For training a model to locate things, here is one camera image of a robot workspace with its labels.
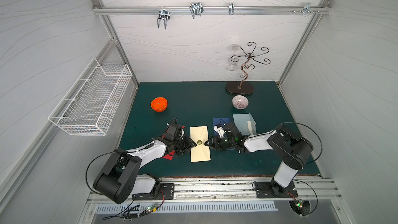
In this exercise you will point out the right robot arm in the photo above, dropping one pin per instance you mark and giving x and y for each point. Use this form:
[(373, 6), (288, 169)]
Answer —
[(293, 149)]

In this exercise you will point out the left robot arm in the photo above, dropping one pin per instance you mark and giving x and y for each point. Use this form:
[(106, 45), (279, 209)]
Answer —
[(119, 177)]

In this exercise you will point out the white wire basket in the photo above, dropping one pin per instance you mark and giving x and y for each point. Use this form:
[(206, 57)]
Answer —
[(89, 106)]

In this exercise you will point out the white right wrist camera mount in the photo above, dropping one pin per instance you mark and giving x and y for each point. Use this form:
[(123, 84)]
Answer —
[(219, 130)]

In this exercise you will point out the light blue envelope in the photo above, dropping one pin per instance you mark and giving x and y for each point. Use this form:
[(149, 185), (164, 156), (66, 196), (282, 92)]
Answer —
[(245, 124)]

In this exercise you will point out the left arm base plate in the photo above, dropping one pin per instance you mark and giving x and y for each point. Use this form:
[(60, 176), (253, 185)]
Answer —
[(160, 192)]

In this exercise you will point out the metal hook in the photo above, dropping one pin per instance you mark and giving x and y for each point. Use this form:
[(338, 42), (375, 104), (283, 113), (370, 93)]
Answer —
[(307, 10), (231, 9), (196, 9), (164, 17)]

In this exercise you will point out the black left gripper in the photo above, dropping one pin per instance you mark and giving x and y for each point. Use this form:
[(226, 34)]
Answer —
[(184, 143)]

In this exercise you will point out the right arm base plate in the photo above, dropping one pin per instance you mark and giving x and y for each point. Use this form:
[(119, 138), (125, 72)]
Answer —
[(268, 190)]

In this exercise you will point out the striped ceramic bowl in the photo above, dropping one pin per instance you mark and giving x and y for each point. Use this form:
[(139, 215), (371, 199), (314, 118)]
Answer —
[(240, 102)]

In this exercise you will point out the dark blue envelope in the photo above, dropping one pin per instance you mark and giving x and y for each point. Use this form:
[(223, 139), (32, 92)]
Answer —
[(219, 120)]

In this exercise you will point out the dark jewelry stand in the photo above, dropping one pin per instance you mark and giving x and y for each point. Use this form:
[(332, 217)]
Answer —
[(243, 87)]

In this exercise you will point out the orange plastic bowl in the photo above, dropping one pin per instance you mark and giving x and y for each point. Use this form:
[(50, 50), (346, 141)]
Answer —
[(159, 104)]

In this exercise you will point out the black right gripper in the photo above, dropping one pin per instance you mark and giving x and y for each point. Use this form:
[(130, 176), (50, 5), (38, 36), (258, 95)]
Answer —
[(221, 141)]

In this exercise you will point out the cream envelope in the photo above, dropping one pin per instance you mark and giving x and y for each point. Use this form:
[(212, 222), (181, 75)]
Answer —
[(200, 152)]

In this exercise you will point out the aluminium crossbar rail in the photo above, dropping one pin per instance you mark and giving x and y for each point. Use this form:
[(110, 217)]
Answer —
[(208, 10)]

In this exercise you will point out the red envelope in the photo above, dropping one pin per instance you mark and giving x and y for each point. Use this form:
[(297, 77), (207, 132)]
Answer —
[(169, 155)]

